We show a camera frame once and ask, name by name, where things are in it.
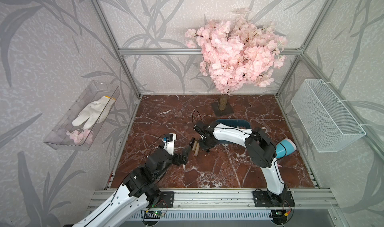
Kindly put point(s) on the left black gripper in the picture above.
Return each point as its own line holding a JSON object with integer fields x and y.
{"x": 184, "y": 158}

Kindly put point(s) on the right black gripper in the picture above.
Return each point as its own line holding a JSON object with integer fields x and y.
{"x": 205, "y": 148}

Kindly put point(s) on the tan matte lipstick tube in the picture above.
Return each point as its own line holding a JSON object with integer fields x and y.
{"x": 197, "y": 150}

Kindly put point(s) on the beige gold lipstick tube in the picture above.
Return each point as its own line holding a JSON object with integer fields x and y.
{"x": 194, "y": 146}

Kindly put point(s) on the teal plastic storage box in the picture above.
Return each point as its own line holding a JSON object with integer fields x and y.
{"x": 237, "y": 124}

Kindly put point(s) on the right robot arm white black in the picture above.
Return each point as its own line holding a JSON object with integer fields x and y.
{"x": 259, "y": 146}

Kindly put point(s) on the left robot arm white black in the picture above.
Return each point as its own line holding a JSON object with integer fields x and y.
{"x": 137, "y": 191}

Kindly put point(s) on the left green circuit board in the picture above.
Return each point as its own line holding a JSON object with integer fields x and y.
{"x": 154, "y": 214}

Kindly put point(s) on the pink cherry blossom tree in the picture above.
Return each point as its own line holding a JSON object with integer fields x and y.
{"x": 238, "y": 53}

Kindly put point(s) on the white work glove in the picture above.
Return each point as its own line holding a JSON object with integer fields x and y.
{"x": 94, "y": 113}

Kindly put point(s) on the pink flower sprig on shelf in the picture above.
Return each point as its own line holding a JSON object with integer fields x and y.
{"x": 81, "y": 136}

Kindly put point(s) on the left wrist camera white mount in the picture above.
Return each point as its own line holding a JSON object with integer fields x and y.
{"x": 169, "y": 142}

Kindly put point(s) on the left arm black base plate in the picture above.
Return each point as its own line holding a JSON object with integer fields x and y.
{"x": 165, "y": 201}

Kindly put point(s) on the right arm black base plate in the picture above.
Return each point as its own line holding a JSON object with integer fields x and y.
{"x": 267, "y": 199}

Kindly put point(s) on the clear acrylic wall shelf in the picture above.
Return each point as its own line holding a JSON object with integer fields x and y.
{"x": 57, "y": 138}

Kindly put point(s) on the right circuit board with wires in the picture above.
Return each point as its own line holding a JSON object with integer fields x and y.
{"x": 279, "y": 217}

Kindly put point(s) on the white wire mesh basket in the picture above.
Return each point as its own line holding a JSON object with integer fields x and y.
{"x": 329, "y": 124}

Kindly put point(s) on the aluminium front rail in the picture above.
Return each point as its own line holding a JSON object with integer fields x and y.
{"x": 242, "y": 199}

